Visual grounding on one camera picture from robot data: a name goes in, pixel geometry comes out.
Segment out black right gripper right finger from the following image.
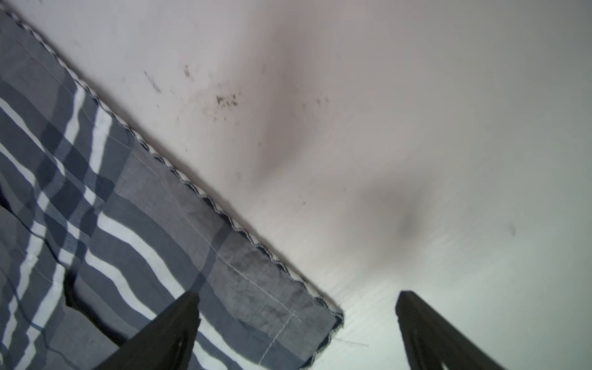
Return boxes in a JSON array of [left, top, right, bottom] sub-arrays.
[[396, 291, 502, 370]]

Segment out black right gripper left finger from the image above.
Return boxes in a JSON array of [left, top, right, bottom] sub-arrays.
[[97, 291, 200, 369]]

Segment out grey plaid pillowcase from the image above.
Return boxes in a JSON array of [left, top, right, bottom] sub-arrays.
[[1, 9, 344, 369]]

